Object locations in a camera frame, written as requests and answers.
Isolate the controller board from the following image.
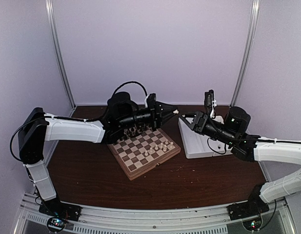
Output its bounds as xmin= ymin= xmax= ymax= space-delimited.
xmin=46 ymin=217 xmax=68 ymax=232
xmin=242 ymin=218 xmax=262 ymax=232

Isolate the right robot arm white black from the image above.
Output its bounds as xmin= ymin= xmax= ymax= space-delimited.
xmin=180 ymin=106 xmax=301 ymax=215

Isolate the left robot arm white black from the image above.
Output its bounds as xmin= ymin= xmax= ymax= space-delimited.
xmin=18 ymin=92 xmax=179 ymax=216

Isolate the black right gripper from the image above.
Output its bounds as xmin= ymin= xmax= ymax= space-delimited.
xmin=178 ymin=111 xmax=237 ymax=147

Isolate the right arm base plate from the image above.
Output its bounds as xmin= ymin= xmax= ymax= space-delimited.
xmin=227 ymin=201 xmax=269 ymax=220

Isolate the left aluminium frame post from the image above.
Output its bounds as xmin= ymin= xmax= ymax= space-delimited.
xmin=45 ymin=0 xmax=76 ymax=109

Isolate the right aluminium frame post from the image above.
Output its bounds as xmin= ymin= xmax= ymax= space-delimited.
xmin=230 ymin=0 xmax=260 ymax=107

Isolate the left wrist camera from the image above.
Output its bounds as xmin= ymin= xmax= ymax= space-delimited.
xmin=144 ymin=93 xmax=156 ymax=108

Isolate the right controller board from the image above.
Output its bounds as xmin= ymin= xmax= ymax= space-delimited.
xmin=242 ymin=218 xmax=262 ymax=232

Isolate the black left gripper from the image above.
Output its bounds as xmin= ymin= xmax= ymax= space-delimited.
xmin=119 ymin=97 xmax=179 ymax=131

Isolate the white plastic tray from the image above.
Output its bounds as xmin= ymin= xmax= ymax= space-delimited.
xmin=178 ymin=118 xmax=231 ymax=159

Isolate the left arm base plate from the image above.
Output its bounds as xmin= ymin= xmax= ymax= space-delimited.
xmin=39 ymin=202 xmax=81 ymax=221

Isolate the aluminium frame post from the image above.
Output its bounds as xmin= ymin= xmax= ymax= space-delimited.
xmin=230 ymin=0 xmax=260 ymax=107
xmin=45 ymin=0 xmax=76 ymax=109

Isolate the row of dark chess pieces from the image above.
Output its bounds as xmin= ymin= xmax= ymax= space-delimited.
xmin=120 ymin=123 xmax=150 ymax=140

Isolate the left controller board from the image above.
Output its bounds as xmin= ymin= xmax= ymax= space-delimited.
xmin=46 ymin=217 xmax=68 ymax=232

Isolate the front aluminium rail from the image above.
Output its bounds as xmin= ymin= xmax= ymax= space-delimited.
xmin=10 ymin=193 xmax=299 ymax=234

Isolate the wooden chess board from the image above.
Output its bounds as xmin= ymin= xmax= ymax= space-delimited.
xmin=108 ymin=129 xmax=181 ymax=180

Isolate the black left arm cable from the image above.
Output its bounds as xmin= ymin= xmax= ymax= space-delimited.
xmin=111 ymin=81 xmax=150 ymax=100

